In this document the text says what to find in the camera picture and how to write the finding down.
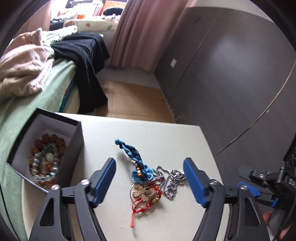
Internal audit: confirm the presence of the red cord gold charm bracelet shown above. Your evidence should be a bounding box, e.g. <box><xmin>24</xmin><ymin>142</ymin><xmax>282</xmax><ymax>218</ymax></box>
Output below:
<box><xmin>129</xmin><ymin>180</ymin><xmax>164</xmax><ymax>229</ymax></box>

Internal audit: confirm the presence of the grey blue bead bracelet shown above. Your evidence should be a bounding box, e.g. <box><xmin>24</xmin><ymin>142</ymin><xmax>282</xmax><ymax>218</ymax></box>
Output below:
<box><xmin>31</xmin><ymin>143</ymin><xmax>60</xmax><ymax>182</ymax></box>

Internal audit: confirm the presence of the pink fleece blanket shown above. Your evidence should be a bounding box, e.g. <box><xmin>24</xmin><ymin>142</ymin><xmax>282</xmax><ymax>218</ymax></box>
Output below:
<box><xmin>1</xmin><ymin>28</ymin><xmax>54</xmax><ymax>104</ymax></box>

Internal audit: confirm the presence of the black knit blanket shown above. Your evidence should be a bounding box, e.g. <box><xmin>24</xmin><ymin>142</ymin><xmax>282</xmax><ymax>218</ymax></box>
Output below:
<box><xmin>51</xmin><ymin>32</ymin><xmax>109</xmax><ymax>114</ymax></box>

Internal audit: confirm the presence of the brown rudraksha bead bracelet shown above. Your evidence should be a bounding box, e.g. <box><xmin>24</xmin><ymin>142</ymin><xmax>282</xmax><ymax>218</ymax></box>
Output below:
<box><xmin>29</xmin><ymin>133</ymin><xmax>67</xmax><ymax>188</ymax></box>

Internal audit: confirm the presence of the operator hand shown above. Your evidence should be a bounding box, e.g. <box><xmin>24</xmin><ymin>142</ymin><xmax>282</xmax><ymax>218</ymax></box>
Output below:
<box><xmin>263</xmin><ymin>210</ymin><xmax>291</xmax><ymax>240</ymax></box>

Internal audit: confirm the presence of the black jewelry box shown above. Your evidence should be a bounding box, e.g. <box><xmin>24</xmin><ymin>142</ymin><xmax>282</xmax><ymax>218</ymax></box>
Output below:
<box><xmin>7</xmin><ymin>108</ymin><xmax>84</xmax><ymax>192</ymax></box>

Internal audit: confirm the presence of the white wall socket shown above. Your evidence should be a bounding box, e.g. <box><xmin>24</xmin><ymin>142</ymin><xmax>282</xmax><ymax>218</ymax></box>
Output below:
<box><xmin>170</xmin><ymin>59</ymin><xmax>177</xmax><ymax>68</ymax></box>

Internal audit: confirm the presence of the patterned white pillow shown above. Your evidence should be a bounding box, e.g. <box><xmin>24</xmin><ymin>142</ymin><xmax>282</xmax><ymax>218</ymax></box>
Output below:
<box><xmin>63</xmin><ymin>19</ymin><xmax>118</xmax><ymax>32</ymax></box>

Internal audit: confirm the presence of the green bed sheet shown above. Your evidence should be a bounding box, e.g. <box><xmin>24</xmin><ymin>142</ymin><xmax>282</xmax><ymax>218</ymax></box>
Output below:
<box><xmin>0</xmin><ymin>24</ymin><xmax>78</xmax><ymax>241</ymax></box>

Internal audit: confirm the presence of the pink curtain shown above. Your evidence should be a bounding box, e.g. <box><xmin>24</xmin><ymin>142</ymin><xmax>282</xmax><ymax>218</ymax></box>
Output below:
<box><xmin>109</xmin><ymin>1</ymin><xmax>192</xmax><ymax>71</ymax></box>

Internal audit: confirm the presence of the flattened cardboard sheet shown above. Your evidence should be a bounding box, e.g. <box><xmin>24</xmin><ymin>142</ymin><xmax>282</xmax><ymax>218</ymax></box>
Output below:
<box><xmin>95</xmin><ymin>81</ymin><xmax>176</xmax><ymax>123</ymax></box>

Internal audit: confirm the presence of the blue braided cord bracelet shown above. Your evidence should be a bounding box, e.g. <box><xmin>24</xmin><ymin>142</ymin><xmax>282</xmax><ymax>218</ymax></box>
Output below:
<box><xmin>114</xmin><ymin>138</ymin><xmax>155</xmax><ymax>185</ymax></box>

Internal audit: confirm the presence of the silver ball chain necklace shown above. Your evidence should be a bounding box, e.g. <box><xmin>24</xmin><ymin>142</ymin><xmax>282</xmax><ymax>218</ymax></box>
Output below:
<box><xmin>153</xmin><ymin>165</ymin><xmax>187</xmax><ymax>200</ymax></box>

